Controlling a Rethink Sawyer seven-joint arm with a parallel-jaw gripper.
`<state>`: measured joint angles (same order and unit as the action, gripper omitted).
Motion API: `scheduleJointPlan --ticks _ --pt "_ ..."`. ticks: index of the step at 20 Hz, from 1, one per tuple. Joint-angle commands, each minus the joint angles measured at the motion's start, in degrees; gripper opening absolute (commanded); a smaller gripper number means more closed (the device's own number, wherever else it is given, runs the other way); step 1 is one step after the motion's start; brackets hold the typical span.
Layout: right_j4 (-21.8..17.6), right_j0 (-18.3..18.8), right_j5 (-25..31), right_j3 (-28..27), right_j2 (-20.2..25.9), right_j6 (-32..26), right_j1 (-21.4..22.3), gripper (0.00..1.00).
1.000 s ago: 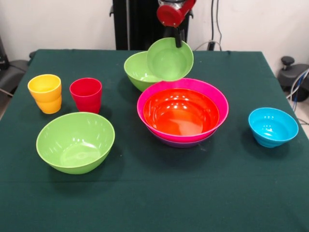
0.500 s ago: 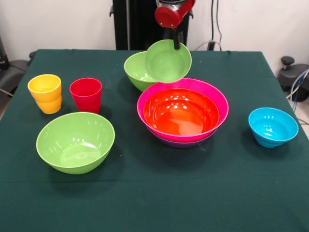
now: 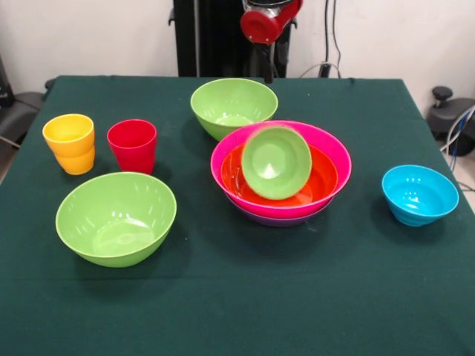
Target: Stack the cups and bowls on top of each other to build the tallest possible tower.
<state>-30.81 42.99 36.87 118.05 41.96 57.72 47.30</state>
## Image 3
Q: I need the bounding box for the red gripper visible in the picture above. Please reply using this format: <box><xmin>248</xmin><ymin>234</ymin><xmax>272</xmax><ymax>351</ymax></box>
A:
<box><xmin>240</xmin><ymin>0</ymin><xmax>304</xmax><ymax>85</ymax></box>

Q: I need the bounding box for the medium green bowl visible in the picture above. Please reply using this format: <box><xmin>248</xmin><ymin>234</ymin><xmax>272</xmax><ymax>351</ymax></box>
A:
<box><xmin>190</xmin><ymin>78</ymin><xmax>279</xmax><ymax>142</ymax></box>

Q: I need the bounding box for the small ribbed green bowl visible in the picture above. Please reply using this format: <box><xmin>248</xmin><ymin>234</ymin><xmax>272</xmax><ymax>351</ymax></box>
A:
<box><xmin>240</xmin><ymin>125</ymin><xmax>312</xmax><ymax>201</ymax></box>

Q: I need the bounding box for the pink bowl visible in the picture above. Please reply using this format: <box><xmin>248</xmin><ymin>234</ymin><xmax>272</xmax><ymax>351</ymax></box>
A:
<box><xmin>210</xmin><ymin>119</ymin><xmax>353</xmax><ymax>220</ymax></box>

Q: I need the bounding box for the orange bowl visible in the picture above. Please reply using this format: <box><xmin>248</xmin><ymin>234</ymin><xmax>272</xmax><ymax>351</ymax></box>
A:
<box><xmin>220</xmin><ymin>142</ymin><xmax>339</xmax><ymax>208</ymax></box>

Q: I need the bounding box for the purple bowl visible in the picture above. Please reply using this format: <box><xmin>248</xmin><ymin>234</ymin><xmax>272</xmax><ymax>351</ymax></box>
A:
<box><xmin>237</xmin><ymin>205</ymin><xmax>331</xmax><ymax>228</ymax></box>

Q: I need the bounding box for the red cup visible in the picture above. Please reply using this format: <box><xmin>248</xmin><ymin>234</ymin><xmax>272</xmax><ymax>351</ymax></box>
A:
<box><xmin>106</xmin><ymin>119</ymin><xmax>158</xmax><ymax>175</ymax></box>

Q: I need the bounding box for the large green bowl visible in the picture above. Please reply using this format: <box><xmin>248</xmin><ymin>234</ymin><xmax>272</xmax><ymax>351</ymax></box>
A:
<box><xmin>55</xmin><ymin>171</ymin><xmax>178</xmax><ymax>268</ymax></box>

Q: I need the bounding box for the black chair with round knob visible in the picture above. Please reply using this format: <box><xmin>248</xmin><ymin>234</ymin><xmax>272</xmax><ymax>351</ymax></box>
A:
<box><xmin>426</xmin><ymin>85</ymin><xmax>475</xmax><ymax>156</ymax></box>

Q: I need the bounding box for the small blue bowl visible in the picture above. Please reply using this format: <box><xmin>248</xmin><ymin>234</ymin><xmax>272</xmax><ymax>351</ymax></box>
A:
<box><xmin>381</xmin><ymin>165</ymin><xmax>460</xmax><ymax>227</ymax></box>

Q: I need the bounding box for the yellow cup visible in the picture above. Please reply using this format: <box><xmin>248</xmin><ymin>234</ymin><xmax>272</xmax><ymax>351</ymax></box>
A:
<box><xmin>42</xmin><ymin>113</ymin><xmax>96</xmax><ymax>176</ymax></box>

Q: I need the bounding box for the dark green tablecloth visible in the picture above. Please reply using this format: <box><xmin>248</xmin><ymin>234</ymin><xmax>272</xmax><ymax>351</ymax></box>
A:
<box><xmin>0</xmin><ymin>76</ymin><xmax>475</xmax><ymax>356</ymax></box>

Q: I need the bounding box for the black office chair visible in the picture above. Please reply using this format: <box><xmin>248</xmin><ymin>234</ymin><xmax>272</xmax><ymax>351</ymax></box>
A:
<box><xmin>0</xmin><ymin>55</ymin><xmax>55</xmax><ymax>149</ymax></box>

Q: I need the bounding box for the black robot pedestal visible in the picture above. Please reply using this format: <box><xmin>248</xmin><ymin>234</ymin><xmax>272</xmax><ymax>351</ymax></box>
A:
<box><xmin>168</xmin><ymin>0</ymin><xmax>298</xmax><ymax>79</ymax></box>

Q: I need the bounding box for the black wall cable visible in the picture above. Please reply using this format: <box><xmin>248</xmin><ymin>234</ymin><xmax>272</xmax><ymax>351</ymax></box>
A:
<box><xmin>324</xmin><ymin>0</ymin><xmax>342</xmax><ymax>78</ymax></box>

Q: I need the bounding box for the blue and white cable bundle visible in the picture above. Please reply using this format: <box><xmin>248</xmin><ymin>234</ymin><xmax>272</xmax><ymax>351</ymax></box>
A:
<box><xmin>439</xmin><ymin>105</ymin><xmax>475</xmax><ymax>156</ymax></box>

